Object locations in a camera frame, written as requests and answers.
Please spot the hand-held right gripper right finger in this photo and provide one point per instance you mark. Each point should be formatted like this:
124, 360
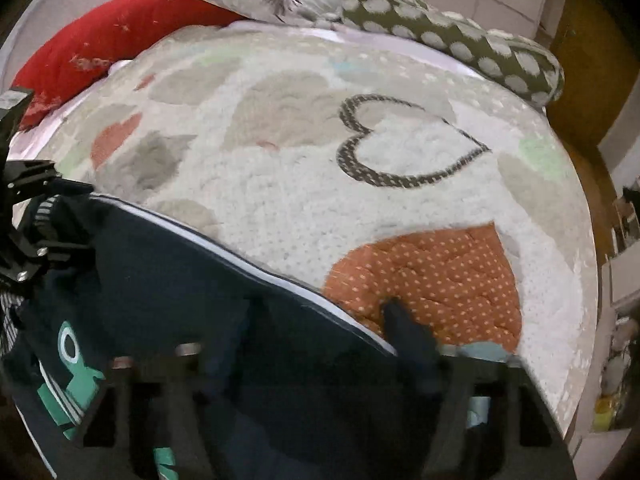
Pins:
452, 385

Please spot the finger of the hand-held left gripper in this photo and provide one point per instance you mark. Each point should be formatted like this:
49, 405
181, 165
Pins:
35, 255

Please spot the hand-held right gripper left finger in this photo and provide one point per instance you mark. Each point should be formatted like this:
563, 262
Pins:
172, 385

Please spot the dark navy pants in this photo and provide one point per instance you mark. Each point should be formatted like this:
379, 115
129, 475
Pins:
240, 360

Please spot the red pillow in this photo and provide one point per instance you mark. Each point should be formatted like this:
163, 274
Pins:
105, 45

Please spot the heart-print quilted blanket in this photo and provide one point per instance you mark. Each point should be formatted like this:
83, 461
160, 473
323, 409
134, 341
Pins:
320, 175

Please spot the olive polka-dot bolster pillow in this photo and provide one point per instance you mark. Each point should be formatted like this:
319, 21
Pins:
450, 40

